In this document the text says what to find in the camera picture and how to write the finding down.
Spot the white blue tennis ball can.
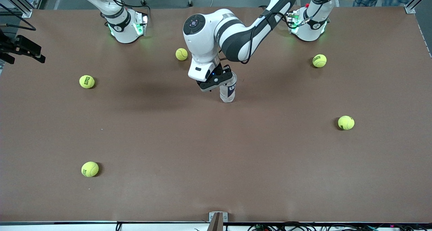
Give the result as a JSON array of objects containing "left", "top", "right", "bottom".
[{"left": 219, "top": 73, "right": 238, "bottom": 104}]

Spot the green lit left base connector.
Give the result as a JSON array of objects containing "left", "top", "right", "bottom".
[{"left": 287, "top": 10, "right": 301, "bottom": 34}]

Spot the green lit base connector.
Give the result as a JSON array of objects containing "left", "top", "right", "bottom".
[
  {"left": 287, "top": 10, "right": 301, "bottom": 34},
  {"left": 134, "top": 11, "right": 149, "bottom": 36}
]

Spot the green lit right base connector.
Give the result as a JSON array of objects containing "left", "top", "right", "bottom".
[{"left": 134, "top": 11, "right": 149, "bottom": 36}]

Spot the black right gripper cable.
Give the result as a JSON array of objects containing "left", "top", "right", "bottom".
[{"left": 0, "top": 3, "right": 37, "bottom": 31}]

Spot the aluminium frame post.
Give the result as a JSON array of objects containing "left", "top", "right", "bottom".
[
  {"left": 0, "top": 0, "right": 48, "bottom": 18},
  {"left": 404, "top": 0, "right": 432, "bottom": 14}
]

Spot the black left arm base cable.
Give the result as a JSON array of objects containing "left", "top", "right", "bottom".
[{"left": 259, "top": 4, "right": 291, "bottom": 24}]

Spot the black arm base cable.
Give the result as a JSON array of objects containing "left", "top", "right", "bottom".
[
  {"left": 100, "top": 0, "right": 151, "bottom": 22},
  {"left": 259, "top": 4, "right": 291, "bottom": 24}
]

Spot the black right arm base cable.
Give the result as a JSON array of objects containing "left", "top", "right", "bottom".
[{"left": 100, "top": 0, "right": 151, "bottom": 22}]

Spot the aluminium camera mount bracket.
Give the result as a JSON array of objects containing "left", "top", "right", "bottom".
[{"left": 209, "top": 211, "right": 228, "bottom": 231}]

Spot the black tangled cable bundle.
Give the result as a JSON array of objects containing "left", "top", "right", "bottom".
[{"left": 248, "top": 222, "right": 432, "bottom": 231}]

